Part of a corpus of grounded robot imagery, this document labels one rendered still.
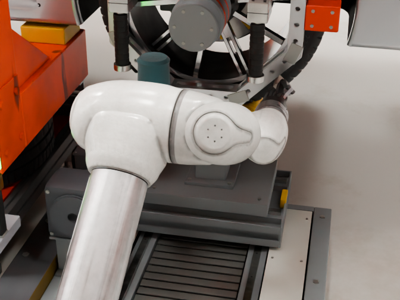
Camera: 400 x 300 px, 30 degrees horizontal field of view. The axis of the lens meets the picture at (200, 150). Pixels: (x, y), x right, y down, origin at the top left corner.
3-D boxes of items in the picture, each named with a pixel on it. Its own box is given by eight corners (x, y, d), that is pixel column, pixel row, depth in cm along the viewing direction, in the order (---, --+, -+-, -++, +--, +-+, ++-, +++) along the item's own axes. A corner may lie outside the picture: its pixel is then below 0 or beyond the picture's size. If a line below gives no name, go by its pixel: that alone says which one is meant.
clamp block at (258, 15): (272, 12, 184) (273, -9, 181) (267, 24, 176) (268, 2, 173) (251, 11, 184) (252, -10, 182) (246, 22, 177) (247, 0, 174)
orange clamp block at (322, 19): (305, 21, 204) (338, 24, 203) (303, 31, 197) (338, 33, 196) (308, -4, 201) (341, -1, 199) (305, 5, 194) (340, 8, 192)
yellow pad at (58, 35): (80, 30, 236) (79, 15, 234) (65, 45, 224) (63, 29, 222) (38, 27, 238) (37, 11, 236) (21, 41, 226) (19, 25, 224)
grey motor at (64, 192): (145, 212, 253) (143, 119, 237) (108, 290, 217) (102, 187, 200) (94, 206, 256) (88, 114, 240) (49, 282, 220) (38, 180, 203)
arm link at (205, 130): (268, 102, 136) (196, 91, 138) (253, 97, 118) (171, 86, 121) (257, 173, 136) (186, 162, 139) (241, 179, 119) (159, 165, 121)
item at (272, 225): (290, 191, 266) (291, 168, 261) (280, 250, 235) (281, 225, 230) (153, 177, 274) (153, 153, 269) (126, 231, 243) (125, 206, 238)
